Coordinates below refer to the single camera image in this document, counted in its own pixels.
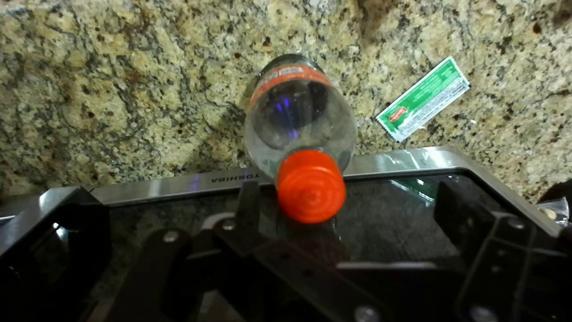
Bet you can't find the green sauce packet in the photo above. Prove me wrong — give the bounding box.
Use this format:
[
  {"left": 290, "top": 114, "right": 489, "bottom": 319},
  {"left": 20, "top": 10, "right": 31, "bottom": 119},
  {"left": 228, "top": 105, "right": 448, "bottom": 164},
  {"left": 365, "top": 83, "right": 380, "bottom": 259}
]
[{"left": 376, "top": 56, "right": 471, "bottom": 141}]

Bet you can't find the coke bottle with red cap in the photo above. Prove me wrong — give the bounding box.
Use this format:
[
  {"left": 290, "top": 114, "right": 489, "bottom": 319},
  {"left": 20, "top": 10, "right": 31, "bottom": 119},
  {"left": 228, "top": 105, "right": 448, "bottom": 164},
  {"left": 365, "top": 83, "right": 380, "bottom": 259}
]
[{"left": 244, "top": 53, "right": 358, "bottom": 225}]

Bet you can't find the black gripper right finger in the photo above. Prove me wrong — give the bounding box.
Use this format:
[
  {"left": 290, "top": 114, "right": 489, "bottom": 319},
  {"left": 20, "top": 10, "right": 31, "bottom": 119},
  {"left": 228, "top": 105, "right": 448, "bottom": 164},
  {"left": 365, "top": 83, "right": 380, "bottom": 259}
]
[{"left": 433, "top": 182, "right": 507, "bottom": 268}]

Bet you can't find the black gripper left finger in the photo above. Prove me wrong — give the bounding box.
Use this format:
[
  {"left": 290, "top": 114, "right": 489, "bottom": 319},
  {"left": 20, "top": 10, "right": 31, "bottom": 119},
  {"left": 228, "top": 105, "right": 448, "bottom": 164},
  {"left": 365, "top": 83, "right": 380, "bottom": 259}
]
[{"left": 233, "top": 180, "right": 262, "bottom": 253}]

